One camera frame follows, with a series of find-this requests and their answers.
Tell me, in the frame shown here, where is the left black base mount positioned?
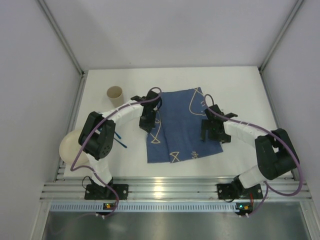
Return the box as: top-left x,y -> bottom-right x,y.
84,184 -> 129,200

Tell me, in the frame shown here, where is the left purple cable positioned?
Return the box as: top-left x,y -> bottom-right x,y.
70,86 -> 162,219

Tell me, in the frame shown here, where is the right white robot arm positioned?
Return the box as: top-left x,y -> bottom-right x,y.
201,104 -> 302,199

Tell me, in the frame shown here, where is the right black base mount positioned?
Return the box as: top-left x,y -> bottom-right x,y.
216,183 -> 239,203

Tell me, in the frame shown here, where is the aluminium rail frame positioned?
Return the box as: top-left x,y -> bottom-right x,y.
39,159 -> 312,202

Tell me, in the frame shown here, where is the left aluminium corner post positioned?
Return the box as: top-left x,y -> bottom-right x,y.
36,0 -> 86,76

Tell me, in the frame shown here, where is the right aluminium corner post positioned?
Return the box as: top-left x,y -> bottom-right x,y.
258,0 -> 307,73

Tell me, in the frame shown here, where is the blue fish placemat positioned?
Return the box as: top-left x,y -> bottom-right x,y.
146,87 -> 223,164

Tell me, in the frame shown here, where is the cream round plate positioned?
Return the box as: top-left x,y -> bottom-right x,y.
59,129 -> 82,166

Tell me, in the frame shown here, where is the blue metallic spoon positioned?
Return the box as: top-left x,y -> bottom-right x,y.
113,138 -> 127,149

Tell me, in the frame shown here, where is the beige cup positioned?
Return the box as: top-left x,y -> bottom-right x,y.
106,86 -> 124,108

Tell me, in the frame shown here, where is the slotted grey cable duct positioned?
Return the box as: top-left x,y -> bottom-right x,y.
50,202 -> 253,213

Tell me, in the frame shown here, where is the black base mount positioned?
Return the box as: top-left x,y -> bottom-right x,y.
216,183 -> 239,203
84,184 -> 129,200

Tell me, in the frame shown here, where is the aluminium corner post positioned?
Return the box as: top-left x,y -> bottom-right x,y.
36,0 -> 86,76
258,0 -> 307,73

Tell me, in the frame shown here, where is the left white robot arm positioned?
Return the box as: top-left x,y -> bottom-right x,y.
70,87 -> 162,189

